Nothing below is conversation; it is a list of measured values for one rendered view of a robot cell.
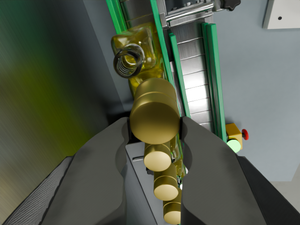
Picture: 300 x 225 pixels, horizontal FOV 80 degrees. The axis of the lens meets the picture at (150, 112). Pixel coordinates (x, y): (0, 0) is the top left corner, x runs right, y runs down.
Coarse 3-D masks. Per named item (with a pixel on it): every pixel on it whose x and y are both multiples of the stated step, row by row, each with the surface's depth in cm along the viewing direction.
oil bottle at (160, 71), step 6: (162, 60) 32; (162, 66) 28; (144, 72) 26; (150, 72) 26; (156, 72) 25; (162, 72) 26; (132, 78) 26; (138, 78) 25; (144, 78) 25; (162, 78) 25; (132, 84) 25; (138, 84) 25; (132, 90) 26
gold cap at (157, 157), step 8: (152, 144) 22; (160, 144) 22; (168, 144) 23; (144, 152) 23; (152, 152) 21; (160, 152) 21; (168, 152) 22; (144, 160) 22; (152, 160) 22; (160, 160) 22; (168, 160) 22; (152, 168) 22; (160, 168) 22
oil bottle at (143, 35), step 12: (144, 24) 33; (120, 36) 23; (132, 36) 22; (144, 36) 22; (120, 48) 23; (144, 48) 23; (156, 48) 29; (132, 60) 26; (144, 60) 23; (156, 60) 24
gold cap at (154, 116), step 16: (144, 80) 15; (160, 80) 14; (144, 96) 12; (160, 96) 12; (176, 96) 15; (144, 112) 11; (160, 112) 11; (176, 112) 11; (144, 128) 12; (160, 128) 12; (176, 128) 12
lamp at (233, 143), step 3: (231, 138) 60; (234, 138) 60; (228, 141) 60; (231, 141) 60; (234, 141) 59; (237, 141) 60; (228, 144) 60; (231, 144) 59; (234, 144) 58; (237, 144) 58; (231, 147) 59; (234, 147) 59; (237, 147) 59; (240, 147) 59; (234, 150) 59; (237, 150) 59
